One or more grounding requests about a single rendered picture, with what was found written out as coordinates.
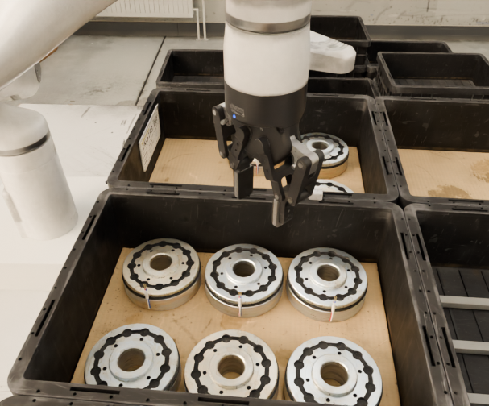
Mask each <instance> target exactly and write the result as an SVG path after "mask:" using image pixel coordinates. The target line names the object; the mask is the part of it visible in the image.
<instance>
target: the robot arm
mask: <svg viewBox="0 0 489 406"><path fill-rule="evenodd" d="M116 1H117V0H0V178H1V180H2V183H3V185H4V189H3V191H2V197H3V199H4V201H5V202H6V205H7V208H8V209H9V211H10V214H11V216H12V218H13V220H14V222H15V225H16V226H17V229H18V231H19V233H20V235H21V237H22V238H32V239H34V240H39V241H46V240H52V239H55V238H59V237H61V236H63V235H65V234H67V233H68V232H69V231H70V230H72V229H73V228H74V226H75V225H76V224H77V222H78V212H77V207H76V205H75V203H74V200H73V196H72V194H71V191H70V188H69V186H68V181H67V179H66V177H65V174H64V170H63V168H62V165H61V162H60V158H59V156H58V153H57V150H56V146H55V144H54V141H53V138H52V134H51V132H50V130H49V127H48V123H47V121H46V119H45V117H44V116H43V115H42V114H41V113H39V112H38V111H35V110H31V109H28V108H23V107H18V106H13V105H10V104H7V103H5V102H9V101H14V100H21V99H25V98H28V97H31V96H33V95H34V94H35V93H36V92H37V90H38V89H39V85H40V81H41V66H40V61H41V60H42V59H43V58H44V57H45V56H46V55H48V54H49V53H50V52H51V51H53V50H54V49H55V48H57V47H58V46H59V45H60V44H62V43H63V42H64V41H65V40H66V39H67V38H68V37H69V36H70V35H72V34H73V33H74V32H76V31H77V30H78V29H80V28H81V27H82V26H84V25H85V24H86V23H87V22H88V21H89V20H91V19H92V18H94V17H95V16H96V15H98V14H99V13H101V12H102V11H103V10H104V9H106V8H107V7H108V6H110V5H112V4H113V3H115V2H116ZM311 8H312V0H226V29H225V36H224V44H223V55H224V84H225V102H223V103H222V104H219V105H217V106H214V107H213V108H212V112H213V121H214V126H215V131H216V136H217V141H218V150H219V154H220V156H221V157H222V158H223V159H225V158H227V159H228V160H229V161H230V167H231V168H232V169H233V177H234V195H235V196H236V197H237V198H238V199H239V200H241V199H243V198H244V197H247V196H249V195H250V194H252V192H253V177H254V166H252V165H251V164H250V163H252V162H253V160H254V158H255V159H257V160H258V161H259V162H260V163H261V164H262V166H263V172H264V175H265V178H266V180H269V181H271V187H272V191H273V194H274V198H273V200H272V216H271V223H272V224H273V225H274V226H276V227H279V226H281V225H283V224H284V223H286V222H288V221H289V220H291V219H292V217H293V212H294V205H297V204H298V203H300V202H301V201H303V200H304V199H306V198H308V197H310V196H312V195H313V190H314V188H315V185H316V183H317V178H318V176H319V173H320V170H321V166H322V164H323V161H324V158H325V155H324V153H323V151H322V150H320V149H316V150H315V151H310V150H309V149H308V148H307V147H306V146H305V145H303V144H302V143H301V136H300V132H299V122H300V119H301V117H302V115H303V113H304V112H305V105H306V96H307V87H308V78H309V70H316V71H322V72H328V73H340V74H343V73H348V72H351V71H352V70H354V62H355V57H356V51H355V50H354V49H353V47H352V46H350V45H348V46H347V44H344V43H342V42H338V41H336V40H335V39H334V40H333V39H330V38H329V37H326V36H324V35H320V34H318V33H316V32H314V31H310V18H311ZM230 135H231V138H232V144H230V145H227V141H226V139H227V137H228V136H230ZM283 161H284V164H283V165H282V166H280V167H278V168H276V169H275V168H274V166H276V165H277V164H279V163H281V162H283ZM283 177H285V178H286V182H287V185H285V186H284V187H283V185H282V182H281V180H282V178H283Z"/></svg>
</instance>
